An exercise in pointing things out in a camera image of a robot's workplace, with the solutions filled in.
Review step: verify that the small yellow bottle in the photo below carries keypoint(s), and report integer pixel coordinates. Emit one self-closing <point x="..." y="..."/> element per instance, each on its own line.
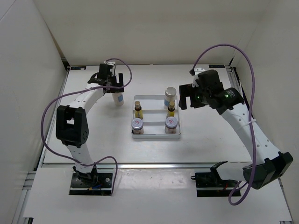
<point x="138" y="110"/>
<point x="171" y="109"/>

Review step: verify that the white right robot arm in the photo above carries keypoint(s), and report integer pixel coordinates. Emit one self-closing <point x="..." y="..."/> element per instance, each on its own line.
<point x="268" y="162"/>

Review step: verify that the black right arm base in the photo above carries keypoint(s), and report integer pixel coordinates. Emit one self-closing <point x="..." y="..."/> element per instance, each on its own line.
<point x="210" y="184"/>

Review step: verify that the front aluminium rail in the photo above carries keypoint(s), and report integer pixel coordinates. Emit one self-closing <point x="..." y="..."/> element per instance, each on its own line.
<point x="205" y="165"/>

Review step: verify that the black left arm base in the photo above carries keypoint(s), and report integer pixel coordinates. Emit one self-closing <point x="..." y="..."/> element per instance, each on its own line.
<point x="102" y="183"/>

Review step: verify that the tall white shaker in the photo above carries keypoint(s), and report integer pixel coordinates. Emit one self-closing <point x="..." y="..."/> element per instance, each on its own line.
<point x="170" y="95"/>
<point x="118" y="99"/>

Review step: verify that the white divided tray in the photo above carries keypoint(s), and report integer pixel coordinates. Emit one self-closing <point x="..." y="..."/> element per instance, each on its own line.
<point x="154" y="117"/>

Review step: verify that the right blue corner label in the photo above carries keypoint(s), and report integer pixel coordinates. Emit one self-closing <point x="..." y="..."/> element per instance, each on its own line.
<point x="216" y="66"/>

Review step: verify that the right aluminium rail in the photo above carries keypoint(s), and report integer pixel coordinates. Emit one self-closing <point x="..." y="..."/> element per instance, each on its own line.
<point x="243" y="93"/>

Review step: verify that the left blue corner label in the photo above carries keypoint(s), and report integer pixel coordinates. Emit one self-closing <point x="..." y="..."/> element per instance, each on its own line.
<point x="78" y="68"/>

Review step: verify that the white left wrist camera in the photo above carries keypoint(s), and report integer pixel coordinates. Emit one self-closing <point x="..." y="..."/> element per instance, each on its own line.
<point x="111" y="67"/>

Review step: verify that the left aluminium rail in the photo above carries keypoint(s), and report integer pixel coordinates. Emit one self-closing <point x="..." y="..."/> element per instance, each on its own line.
<point x="47" y="122"/>

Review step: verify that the blue corner label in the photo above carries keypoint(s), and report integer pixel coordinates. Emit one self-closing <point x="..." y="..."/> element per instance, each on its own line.
<point x="216" y="66"/>
<point x="78" y="68"/>

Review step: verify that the red-lid jar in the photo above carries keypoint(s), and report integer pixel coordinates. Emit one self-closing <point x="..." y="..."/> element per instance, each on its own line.
<point x="137" y="126"/>
<point x="171" y="125"/>

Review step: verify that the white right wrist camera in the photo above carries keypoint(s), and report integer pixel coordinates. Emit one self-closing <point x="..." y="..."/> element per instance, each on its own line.
<point x="196" y="71"/>

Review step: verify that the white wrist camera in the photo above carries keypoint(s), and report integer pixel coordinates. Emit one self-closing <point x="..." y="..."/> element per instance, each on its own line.
<point x="111" y="67"/>
<point x="196" y="71"/>

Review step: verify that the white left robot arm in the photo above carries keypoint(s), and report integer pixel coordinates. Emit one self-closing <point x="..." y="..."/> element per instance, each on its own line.
<point x="72" y="126"/>

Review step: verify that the aluminium rail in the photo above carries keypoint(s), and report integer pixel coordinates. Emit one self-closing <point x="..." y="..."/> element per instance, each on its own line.
<point x="205" y="165"/>
<point x="47" y="122"/>
<point x="243" y="93"/>

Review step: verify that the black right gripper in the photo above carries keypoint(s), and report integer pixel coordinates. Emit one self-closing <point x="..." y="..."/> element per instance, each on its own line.
<point x="185" y="91"/>

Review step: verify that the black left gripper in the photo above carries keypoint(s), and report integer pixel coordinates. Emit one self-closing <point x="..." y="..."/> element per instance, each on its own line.
<point x="120" y="78"/>

